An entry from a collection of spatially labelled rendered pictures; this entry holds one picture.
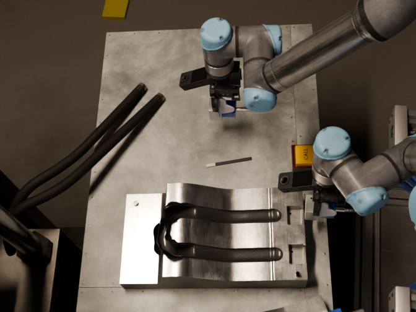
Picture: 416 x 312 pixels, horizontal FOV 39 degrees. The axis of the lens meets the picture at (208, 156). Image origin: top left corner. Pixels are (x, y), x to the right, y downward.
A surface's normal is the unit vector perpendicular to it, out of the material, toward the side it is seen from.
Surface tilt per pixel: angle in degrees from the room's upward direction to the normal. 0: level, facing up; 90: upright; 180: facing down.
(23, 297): 0
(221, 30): 0
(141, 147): 0
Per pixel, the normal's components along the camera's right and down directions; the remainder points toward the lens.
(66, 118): -0.09, -0.43
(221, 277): 0.27, -0.41
